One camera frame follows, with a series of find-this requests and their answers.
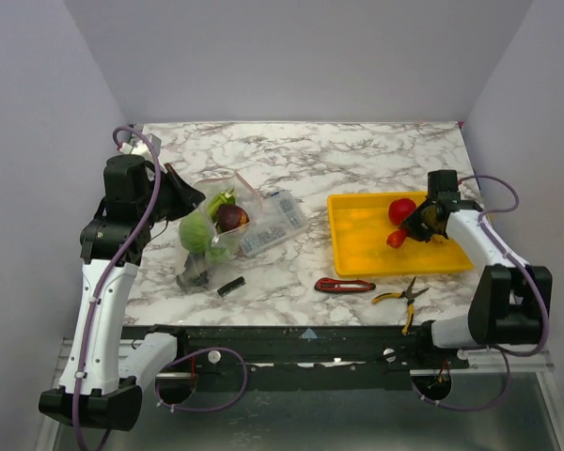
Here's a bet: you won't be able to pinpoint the grey toy fish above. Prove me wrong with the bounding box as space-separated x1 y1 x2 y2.
175 253 210 293

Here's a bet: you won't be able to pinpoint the aluminium rail frame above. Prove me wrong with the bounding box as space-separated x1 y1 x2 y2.
37 334 564 450

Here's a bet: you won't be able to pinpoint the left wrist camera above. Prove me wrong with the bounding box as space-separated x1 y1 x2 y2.
117 133 162 161

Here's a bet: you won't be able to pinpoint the clear zip top bag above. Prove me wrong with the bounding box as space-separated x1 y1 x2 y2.
175 171 263 290

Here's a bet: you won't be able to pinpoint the yellow handled pliers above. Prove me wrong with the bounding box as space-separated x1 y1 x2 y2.
371 277 429 335

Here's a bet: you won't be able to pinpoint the red utility knife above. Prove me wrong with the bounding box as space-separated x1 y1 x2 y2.
314 277 376 293

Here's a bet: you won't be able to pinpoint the yellow plastic tray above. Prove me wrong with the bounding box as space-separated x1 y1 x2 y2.
327 192 473 279

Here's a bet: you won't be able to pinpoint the yellow lemon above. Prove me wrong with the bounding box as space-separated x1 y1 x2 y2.
424 204 448 236

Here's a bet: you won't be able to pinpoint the dark red onion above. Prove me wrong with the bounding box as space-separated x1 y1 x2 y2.
215 204 250 233

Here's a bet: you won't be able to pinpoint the red tomato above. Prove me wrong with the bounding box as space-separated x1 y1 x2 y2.
388 198 417 226

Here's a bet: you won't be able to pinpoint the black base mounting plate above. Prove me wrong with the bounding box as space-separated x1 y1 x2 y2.
122 325 469 393

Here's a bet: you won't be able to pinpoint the red chili pepper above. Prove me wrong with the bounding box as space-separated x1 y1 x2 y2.
386 228 409 249

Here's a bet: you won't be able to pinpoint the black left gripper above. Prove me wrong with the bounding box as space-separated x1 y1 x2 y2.
139 163 206 225

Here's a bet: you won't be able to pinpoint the clear plastic screw box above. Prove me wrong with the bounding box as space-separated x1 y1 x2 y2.
240 191 308 257

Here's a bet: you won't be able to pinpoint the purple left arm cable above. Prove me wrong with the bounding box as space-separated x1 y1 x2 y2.
72 125 249 451

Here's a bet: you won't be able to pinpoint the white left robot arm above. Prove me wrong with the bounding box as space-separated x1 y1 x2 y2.
39 155 205 431

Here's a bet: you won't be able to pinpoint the green grape bunch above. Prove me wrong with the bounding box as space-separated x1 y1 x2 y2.
205 243 238 265

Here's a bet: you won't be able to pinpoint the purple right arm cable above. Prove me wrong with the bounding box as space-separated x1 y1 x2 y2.
413 174 549 412

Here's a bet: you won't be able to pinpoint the green celery stalk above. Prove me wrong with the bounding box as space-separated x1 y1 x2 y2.
207 188 236 222

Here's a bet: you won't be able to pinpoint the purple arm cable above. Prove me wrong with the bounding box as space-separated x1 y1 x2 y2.
413 174 549 412
72 125 249 451

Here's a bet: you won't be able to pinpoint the black ic chip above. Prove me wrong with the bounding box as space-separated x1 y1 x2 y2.
217 276 245 297

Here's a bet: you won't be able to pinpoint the green cabbage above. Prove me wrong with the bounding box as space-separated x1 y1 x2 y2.
179 211 212 254

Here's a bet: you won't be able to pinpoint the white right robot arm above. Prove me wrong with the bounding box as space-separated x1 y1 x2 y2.
400 170 553 368

